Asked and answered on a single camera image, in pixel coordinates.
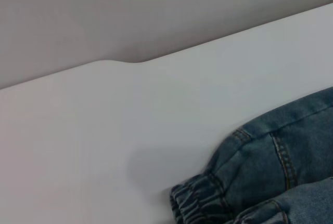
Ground blue denim shorts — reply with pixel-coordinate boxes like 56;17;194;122
169;86;333;224

